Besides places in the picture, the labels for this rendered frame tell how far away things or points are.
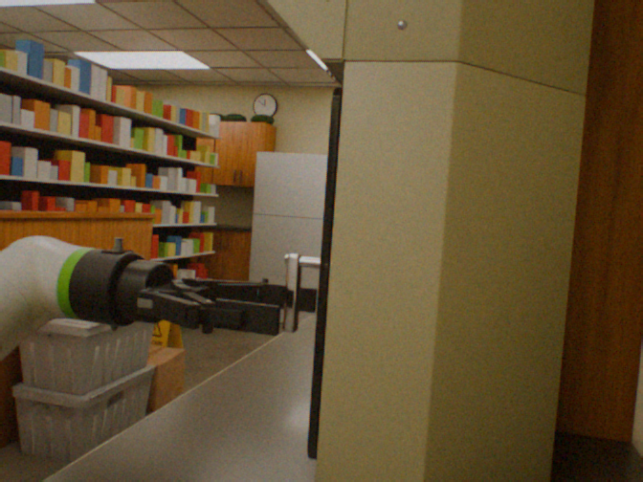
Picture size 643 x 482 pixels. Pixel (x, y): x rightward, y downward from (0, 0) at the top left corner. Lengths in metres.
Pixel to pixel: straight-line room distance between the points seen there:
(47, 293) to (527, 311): 0.56
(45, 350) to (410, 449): 2.42
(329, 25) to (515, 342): 0.39
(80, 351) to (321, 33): 2.32
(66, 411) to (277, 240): 3.41
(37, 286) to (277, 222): 5.10
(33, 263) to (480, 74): 0.56
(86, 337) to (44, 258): 1.97
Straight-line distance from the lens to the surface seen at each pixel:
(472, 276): 0.57
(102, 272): 0.69
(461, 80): 0.56
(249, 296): 0.71
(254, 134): 6.29
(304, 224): 5.67
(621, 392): 0.97
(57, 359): 2.84
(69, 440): 2.92
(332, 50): 0.58
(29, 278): 0.74
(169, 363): 3.54
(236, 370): 1.09
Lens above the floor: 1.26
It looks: 3 degrees down
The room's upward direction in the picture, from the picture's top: 4 degrees clockwise
